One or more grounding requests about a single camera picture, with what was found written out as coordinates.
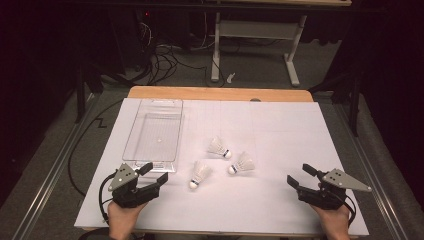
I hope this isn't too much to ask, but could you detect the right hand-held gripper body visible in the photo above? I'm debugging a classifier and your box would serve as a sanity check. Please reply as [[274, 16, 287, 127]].
[[297, 168, 373, 211]]

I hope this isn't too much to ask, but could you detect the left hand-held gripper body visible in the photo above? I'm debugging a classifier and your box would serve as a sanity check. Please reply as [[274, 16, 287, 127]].
[[107, 162, 162, 209]]

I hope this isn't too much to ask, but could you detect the white shuttlecock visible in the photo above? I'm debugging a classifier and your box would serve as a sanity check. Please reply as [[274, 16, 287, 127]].
[[227, 151, 256, 176], [206, 136, 233, 160], [188, 160, 214, 190]]

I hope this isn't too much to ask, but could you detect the clear plastic box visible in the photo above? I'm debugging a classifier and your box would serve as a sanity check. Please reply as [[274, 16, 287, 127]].
[[122, 98, 185, 174]]

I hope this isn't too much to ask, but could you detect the person's right hand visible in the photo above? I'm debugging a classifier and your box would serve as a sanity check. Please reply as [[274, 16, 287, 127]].
[[311, 203, 351, 240]]

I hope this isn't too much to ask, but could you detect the person's left hand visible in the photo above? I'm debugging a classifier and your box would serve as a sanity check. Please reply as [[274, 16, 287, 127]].
[[107, 200, 148, 240]]

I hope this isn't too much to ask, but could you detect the white table cover sheet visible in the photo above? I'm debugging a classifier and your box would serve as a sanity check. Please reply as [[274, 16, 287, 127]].
[[73, 97, 370, 238]]

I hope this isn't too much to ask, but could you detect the black metal stand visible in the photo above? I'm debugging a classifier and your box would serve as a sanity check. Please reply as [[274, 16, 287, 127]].
[[74, 63, 104, 124], [308, 71, 363, 138]]

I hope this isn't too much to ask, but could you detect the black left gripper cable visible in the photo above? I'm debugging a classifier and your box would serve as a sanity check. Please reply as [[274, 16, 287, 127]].
[[98, 172, 118, 225]]

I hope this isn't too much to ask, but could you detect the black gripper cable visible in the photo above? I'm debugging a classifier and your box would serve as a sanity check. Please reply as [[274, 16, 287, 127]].
[[98, 172, 118, 225], [343, 194, 358, 228]]

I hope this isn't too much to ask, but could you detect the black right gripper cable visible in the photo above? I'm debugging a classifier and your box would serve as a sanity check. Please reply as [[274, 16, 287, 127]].
[[343, 194, 358, 228]]

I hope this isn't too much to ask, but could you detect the aluminium floor rail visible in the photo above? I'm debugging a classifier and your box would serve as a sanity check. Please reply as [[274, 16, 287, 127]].
[[11, 93, 98, 240], [333, 103, 409, 240]]

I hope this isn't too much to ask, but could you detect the long black floor cable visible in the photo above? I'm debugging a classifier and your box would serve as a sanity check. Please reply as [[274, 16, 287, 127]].
[[67, 98, 125, 198]]

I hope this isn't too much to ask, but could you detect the tangle of floor cables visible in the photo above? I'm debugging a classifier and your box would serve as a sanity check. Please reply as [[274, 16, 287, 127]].
[[138, 21, 214, 86]]

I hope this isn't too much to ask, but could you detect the white metal desk frame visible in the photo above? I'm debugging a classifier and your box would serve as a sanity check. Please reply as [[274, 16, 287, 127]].
[[210, 0, 353, 88]]

